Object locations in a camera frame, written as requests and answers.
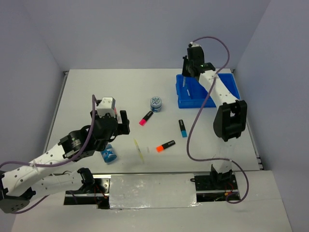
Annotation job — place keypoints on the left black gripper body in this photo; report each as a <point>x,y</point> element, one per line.
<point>102,146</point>

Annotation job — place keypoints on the blue labelled tub lying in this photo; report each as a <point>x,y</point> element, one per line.
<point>108,154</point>

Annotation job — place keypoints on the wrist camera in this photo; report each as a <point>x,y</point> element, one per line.
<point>192,45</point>
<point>106,106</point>

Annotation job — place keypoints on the silver foil plate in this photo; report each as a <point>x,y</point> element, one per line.
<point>152,191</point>

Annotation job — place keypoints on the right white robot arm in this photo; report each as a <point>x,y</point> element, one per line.
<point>229,121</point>

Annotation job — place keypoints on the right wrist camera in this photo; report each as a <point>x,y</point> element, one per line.
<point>192,45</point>

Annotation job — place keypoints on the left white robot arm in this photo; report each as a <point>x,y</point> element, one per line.
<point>37,178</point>

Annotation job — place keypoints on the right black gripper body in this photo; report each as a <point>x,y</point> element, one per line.
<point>187,65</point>

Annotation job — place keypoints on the blue black highlighter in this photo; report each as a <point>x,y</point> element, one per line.
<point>182,128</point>

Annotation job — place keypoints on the blue patterned round jar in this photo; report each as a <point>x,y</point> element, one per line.
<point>156,104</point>

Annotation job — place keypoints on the orange black highlighter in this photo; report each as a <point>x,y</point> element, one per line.
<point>165,146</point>

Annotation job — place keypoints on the pink black highlighter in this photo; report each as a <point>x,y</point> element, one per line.
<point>146,118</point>

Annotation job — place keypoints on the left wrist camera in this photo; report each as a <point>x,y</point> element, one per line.
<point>106,106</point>

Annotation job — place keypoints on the yellow gel pen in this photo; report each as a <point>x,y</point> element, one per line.
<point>139,151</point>

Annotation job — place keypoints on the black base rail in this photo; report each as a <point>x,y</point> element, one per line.
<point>98,196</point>

